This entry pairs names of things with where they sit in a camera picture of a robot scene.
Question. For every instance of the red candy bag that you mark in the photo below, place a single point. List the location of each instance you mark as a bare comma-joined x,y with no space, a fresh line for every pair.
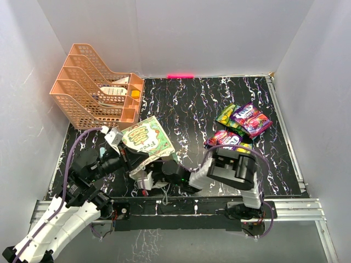
223,137

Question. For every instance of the small light blue packet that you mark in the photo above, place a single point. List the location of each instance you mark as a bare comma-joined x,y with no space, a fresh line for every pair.
102,151

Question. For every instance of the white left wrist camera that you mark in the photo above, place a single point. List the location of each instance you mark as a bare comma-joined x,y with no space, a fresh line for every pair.
114,137

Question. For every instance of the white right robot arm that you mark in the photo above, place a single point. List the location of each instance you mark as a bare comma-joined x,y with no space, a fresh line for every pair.
232,168

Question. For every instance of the white labelled packet in organizer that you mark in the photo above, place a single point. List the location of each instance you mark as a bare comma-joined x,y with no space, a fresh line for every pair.
114,91

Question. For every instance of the green spring tea candy bag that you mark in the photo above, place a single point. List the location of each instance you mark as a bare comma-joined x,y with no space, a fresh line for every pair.
225,119

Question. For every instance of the yellow small block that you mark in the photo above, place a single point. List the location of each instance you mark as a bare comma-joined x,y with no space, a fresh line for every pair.
135,94

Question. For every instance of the pink tape strip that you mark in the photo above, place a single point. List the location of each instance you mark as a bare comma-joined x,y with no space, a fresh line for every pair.
181,76

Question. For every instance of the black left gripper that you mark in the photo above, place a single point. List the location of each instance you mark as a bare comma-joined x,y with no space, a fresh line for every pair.
130,157

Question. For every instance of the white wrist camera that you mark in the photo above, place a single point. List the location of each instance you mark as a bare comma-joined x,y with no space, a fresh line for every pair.
114,137
145,181

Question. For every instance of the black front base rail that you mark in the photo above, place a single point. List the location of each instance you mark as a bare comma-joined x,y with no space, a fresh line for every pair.
181,213

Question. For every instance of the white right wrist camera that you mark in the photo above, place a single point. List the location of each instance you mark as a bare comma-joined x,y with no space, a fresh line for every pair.
145,181

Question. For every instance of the green Fox's candy bag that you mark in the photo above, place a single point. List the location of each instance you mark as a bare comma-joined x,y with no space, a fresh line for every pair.
243,132

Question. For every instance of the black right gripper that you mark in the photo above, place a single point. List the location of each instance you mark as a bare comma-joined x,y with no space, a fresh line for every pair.
156,164

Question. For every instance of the green paper gift bag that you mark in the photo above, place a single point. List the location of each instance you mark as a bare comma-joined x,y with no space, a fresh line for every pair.
148,136

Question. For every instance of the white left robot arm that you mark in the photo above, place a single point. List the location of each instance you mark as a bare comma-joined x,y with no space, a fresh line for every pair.
76,205

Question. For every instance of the purple Fox's berries candy bag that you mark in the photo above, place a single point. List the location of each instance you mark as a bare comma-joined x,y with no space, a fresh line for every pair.
251,119

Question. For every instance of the orange plastic file organizer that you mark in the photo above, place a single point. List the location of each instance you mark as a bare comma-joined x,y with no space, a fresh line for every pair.
77,91

